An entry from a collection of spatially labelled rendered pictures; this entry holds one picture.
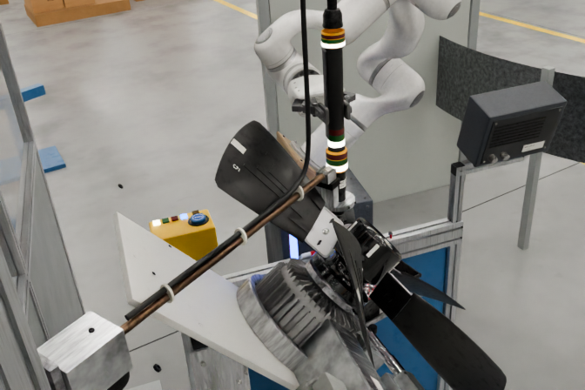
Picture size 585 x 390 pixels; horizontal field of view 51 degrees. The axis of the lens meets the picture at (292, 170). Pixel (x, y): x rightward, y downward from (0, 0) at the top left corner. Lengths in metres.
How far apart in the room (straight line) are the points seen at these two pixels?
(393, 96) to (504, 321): 1.40
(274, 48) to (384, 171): 2.33
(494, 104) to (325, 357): 0.96
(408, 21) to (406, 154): 1.96
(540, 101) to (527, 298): 1.39
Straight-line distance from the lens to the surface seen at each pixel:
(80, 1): 8.68
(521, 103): 1.87
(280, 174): 1.20
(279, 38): 1.34
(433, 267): 2.06
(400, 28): 1.74
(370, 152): 3.50
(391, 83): 1.90
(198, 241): 1.62
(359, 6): 1.43
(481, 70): 3.21
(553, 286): 3.20
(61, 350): 0.87
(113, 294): 3.24
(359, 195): 1.96
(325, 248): 1.23
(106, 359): 0.87
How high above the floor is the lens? 1.95
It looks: 29 degrees down
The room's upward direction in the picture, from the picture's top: 4 degrees counter-clockwise
